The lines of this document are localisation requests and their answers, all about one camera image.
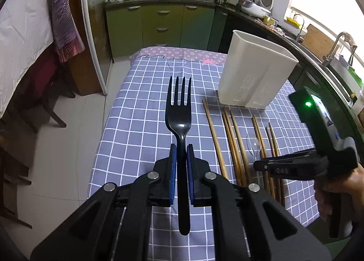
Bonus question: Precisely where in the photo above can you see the clear plastic spoon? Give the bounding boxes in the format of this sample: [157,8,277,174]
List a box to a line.
[246,135,264,187]

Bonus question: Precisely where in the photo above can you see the black plastic fork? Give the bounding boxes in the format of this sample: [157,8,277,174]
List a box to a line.
[165,78,192,236]

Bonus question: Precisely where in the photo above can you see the light wooden chopstick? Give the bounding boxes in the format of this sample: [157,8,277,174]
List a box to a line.
[202,99,228,179]

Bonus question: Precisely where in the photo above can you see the green kitchen cabinets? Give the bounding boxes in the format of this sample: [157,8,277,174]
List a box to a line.
[106,0,231,59]

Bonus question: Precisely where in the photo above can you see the person's right hand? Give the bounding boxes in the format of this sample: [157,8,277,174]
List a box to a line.
[314,164,363,222]

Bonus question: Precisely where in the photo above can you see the dark wooden chopstick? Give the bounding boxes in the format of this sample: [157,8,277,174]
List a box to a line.
[268,123,286,207]

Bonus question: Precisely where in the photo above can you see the brown wooden chopstick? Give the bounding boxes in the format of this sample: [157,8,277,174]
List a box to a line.
[230,110,253,185]
[222,108,244,186]
[252,115,276,199]
[265,126,283,204]

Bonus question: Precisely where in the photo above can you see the blue checked tablecloth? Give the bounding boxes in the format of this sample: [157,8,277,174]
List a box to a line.
[87,46,320,261]

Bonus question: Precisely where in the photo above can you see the steel sink faucet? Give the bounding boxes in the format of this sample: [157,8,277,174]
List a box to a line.
[323,32,357,67]

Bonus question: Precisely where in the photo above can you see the white plastic utensil holder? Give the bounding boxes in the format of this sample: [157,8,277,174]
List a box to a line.
[218,30,299,110]

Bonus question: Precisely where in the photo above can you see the wooden cutting board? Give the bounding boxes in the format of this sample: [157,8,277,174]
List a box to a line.
[302,24,334,61]

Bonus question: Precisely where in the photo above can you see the white rice cooker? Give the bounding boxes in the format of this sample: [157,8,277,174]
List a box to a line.
[241,0,274,19]

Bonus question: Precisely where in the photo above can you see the purple checked apron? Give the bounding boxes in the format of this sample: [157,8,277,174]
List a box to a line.
[49,0,85,63]

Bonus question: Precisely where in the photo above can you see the white sheet cover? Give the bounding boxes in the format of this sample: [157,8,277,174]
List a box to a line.
[0,0,53,115]

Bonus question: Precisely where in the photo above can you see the glass sliding door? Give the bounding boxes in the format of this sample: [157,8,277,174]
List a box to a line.
[81,0,112,95]

